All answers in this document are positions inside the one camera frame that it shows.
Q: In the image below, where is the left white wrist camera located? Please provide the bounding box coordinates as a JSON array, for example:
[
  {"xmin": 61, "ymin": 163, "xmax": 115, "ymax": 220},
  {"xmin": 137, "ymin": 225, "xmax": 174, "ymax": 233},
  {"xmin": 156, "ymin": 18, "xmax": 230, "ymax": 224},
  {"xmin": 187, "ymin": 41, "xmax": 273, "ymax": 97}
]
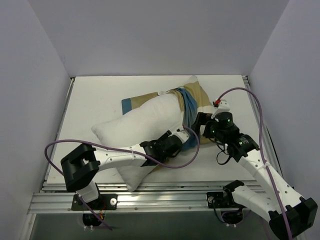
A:
[{"xmin": 174, "ymin": 128, "xmax": 190, "ymax": 144}]

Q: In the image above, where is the purple cable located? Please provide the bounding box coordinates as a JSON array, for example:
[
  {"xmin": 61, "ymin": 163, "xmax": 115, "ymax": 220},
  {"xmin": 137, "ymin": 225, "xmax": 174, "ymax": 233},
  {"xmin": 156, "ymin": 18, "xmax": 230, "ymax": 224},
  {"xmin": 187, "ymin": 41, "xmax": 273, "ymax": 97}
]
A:
[
  {"xmin": 44, "ymin": 126, "xmax": 201, "ymax": 231},
  {"xmin": 212, "ymin": 87, "xmax": 293, "ymax": 240}
]

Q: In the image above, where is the black looped wire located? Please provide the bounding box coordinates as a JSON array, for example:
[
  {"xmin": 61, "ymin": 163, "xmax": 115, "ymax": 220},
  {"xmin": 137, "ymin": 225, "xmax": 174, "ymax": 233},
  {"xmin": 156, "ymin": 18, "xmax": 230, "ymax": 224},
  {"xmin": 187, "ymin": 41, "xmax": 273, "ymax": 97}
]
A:
[{"xmin": 216, "ymin": 143, "xmax": 232, "ymax": 166}]

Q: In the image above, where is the blue beige white pillowcase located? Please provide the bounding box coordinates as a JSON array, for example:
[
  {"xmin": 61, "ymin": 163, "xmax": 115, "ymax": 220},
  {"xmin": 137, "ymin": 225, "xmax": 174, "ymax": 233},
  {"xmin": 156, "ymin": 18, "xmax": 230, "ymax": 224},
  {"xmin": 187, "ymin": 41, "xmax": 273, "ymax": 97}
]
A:
[{"xmin": 121, "ymin": 76, "xmax": 214, "ymax": 151}]

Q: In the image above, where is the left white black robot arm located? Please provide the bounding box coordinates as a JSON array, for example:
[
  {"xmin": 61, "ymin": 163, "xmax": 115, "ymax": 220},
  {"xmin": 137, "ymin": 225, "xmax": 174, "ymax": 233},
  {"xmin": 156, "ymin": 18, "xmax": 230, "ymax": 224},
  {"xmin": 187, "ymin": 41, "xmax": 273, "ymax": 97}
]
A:
[{"xmin": 60, "ymin": 129, "xmax": 189, "ymax": 210}]

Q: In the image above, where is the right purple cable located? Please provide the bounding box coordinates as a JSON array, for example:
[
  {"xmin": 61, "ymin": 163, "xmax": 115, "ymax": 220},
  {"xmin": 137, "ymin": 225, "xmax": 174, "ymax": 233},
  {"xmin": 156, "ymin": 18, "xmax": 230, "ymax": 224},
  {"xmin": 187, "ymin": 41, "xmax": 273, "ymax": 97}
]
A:
[{"xmin": 212, "ymin": 87, "xmax": 293, "ymax": 240}]

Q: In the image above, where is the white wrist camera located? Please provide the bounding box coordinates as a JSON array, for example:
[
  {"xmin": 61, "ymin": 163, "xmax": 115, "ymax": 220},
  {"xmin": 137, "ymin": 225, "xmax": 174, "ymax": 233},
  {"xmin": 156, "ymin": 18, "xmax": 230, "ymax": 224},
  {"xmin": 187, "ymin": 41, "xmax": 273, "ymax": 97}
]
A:
[
  {"xmin": 174, "ymin": 128, "xmax": 190, "ymax": 144},
  {"xmin": 211, "ymin": 99, "xmax": 230, "ymax": 119}
]

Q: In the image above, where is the right aluminium side rail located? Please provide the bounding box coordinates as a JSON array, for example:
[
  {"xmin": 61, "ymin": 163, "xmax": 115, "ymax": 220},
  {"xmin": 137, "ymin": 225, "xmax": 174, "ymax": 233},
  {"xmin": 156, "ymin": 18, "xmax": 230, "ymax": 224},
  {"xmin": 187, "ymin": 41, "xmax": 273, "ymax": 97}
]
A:
[{"xmin": 242, "ymin": 75, "xmax": 283, "ymax": 175}]

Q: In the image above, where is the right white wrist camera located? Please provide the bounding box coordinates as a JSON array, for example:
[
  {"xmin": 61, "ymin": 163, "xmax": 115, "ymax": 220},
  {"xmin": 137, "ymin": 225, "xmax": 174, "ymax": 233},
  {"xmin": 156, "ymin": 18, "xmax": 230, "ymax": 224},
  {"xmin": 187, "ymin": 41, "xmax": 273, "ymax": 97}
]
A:
[{"xmin": 211, "ymin": 99, "xmax": 230, "ymax": 119}]

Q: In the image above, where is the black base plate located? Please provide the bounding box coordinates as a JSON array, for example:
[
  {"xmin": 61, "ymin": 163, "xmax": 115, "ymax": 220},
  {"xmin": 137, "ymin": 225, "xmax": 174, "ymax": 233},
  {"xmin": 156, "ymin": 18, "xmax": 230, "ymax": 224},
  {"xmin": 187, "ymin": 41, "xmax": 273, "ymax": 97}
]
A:
[
  {"xmin": 71, "ymin": 193, "xmax": 118, "ymax": 211},
  {"xmin": 206, "ymin": 191, "xmax": 245, "ymax": 209}
]

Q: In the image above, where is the aluminium front rail frame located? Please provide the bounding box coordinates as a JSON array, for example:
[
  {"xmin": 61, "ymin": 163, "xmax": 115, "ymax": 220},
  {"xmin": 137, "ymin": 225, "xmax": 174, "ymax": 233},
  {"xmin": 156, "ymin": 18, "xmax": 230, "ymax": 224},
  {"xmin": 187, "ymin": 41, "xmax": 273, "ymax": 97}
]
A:
[{"xmin": 27, "ymin": 181, "xmax": 300, "ymax": 215}]

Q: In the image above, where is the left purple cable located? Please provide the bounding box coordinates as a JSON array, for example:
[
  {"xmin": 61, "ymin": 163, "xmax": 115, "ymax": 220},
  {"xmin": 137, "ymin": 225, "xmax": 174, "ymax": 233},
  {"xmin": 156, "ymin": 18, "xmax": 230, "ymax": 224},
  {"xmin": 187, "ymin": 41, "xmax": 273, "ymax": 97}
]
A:
[{"xmin": 44, "ymin": 126, "xmax": 201, "ymax": 231}]

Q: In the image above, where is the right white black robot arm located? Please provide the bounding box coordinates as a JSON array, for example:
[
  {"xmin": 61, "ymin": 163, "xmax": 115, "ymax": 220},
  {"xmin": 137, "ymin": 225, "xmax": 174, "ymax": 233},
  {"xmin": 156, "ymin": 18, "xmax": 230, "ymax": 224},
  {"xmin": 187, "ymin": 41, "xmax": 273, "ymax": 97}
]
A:
[{"xmin": 191, "ymin": 112, "xmax": 318, "ymax": 240}]

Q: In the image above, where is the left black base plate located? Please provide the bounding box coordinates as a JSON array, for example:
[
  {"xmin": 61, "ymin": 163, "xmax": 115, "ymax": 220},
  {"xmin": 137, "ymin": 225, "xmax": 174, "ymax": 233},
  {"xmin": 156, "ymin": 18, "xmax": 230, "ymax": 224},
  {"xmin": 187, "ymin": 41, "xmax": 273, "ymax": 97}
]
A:
[{"xmin": 71, "ymin": 193, "xmax": 118, "ymax": 211}]

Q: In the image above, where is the left aluminium side rail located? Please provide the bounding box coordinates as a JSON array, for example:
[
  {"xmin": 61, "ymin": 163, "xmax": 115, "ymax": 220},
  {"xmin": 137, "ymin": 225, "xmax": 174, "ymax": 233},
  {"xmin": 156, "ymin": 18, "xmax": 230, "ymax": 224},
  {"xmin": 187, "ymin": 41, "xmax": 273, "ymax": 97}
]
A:
[{"xmin": 44, "ymin": 77, "xmax": 76, "ymax": 182}]

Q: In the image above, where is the aluminium side rail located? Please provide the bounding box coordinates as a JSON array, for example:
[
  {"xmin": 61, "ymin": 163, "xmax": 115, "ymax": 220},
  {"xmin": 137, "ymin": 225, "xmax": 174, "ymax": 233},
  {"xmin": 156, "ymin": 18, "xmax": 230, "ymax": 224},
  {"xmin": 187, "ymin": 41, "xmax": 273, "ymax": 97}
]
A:
[
  {"xmin": 44, "ymin": 77, "xmax": 76, "ymax": 182},
  {"xmin": 242, "ymin": 75, "xmax": 283, "ymax": 175}
]

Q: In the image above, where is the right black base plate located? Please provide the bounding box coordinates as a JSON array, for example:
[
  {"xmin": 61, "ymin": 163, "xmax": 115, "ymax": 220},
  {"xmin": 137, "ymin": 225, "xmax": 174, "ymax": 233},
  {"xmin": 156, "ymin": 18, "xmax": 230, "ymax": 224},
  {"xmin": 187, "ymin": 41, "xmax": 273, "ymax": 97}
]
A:
[{"xmin": 206, "ymin": 191, "xmax": 245, "ymax": 209}]

